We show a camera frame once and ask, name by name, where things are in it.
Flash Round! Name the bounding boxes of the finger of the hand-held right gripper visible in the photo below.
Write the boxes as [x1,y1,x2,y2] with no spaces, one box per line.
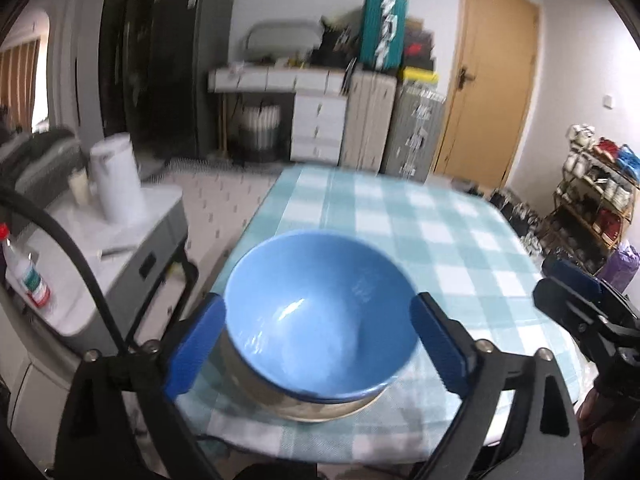
[532,277,612,358]
[542,258,640,317]

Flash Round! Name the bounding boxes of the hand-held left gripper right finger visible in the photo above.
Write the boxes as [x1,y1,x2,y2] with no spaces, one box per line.
[409,291,586,480]

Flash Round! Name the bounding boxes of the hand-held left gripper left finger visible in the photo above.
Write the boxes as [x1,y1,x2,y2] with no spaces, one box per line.
[52,292,228,480]

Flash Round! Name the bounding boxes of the cream plate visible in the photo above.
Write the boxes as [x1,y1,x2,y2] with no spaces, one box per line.
[218,332,389,424]

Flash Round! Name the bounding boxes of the person's right hand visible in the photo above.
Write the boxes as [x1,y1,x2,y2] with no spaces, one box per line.
[574,387,640,467]

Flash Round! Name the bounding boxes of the purple bag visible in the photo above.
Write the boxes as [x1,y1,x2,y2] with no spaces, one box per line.
[597,244,640,294]

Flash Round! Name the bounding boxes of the wooden shoe rack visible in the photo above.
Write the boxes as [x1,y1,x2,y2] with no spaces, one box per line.
[542,135,640,257]

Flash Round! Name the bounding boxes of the scattered shoes pile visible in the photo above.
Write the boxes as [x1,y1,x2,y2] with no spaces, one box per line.
[487,187,552,257]

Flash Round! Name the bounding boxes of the teal checked tablecloth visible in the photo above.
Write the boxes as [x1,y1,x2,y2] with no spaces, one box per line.
[177,164,584,464]

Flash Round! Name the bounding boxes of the grey side cabinet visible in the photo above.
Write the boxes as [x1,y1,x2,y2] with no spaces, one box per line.
[4,184,189,357]

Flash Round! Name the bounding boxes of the rows of sneakers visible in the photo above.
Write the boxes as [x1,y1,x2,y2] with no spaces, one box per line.
[565,123,640,241]

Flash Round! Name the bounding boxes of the clear bottle with red cap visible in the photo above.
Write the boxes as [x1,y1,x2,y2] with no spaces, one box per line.
[0,222,53,309]

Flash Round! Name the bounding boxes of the white electric kettle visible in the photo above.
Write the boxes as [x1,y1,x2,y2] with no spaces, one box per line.
[88,132,147,224]

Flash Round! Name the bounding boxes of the small cream bottle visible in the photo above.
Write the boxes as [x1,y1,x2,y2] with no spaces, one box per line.
[68,167,91,207]

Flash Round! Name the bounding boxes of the wooden door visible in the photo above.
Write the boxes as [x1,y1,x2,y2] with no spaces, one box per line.
[432,0,544,191]

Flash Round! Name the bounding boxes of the silver suitcase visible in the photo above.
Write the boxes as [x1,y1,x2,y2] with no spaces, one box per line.
[382,79,446,181]

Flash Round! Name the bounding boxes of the wooden broom stick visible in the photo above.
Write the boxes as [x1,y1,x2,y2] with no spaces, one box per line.
[219,92,231,156]

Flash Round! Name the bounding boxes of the woven laundry basket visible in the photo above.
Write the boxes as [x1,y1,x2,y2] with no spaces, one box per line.
[238,104,281,151]

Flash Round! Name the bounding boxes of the beige suitcase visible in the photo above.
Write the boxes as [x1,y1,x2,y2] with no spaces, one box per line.
[339,70,399,174]

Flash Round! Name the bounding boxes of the grey cushion pile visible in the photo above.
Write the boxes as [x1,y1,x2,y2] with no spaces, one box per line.
[0,127,89,201]

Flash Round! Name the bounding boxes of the yellow and black shoe box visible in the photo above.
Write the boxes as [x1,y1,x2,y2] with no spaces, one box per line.
[402,67,440,85]

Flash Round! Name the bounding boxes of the white desk with drawers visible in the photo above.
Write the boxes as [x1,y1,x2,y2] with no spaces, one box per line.
[208,65,349,164]

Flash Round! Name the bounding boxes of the dark grey fridge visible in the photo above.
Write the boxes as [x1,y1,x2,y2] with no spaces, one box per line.
[149,0,235,159]

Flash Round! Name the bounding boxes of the dark glass wardrobe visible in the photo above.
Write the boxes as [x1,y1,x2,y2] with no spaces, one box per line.
[99,0,166,152]

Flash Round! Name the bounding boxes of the teal suitcase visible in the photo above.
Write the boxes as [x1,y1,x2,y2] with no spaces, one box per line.
[359,0,409,71]

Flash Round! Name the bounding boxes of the brown curtain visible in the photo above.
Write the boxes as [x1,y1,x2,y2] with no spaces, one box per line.
[0,37,41,134]

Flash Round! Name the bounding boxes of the black paper bag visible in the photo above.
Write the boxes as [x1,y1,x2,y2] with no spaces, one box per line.
[319,19,361,69]

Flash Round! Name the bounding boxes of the grey framed mirror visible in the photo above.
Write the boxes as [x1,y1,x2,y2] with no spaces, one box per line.
[244,20,324,56]

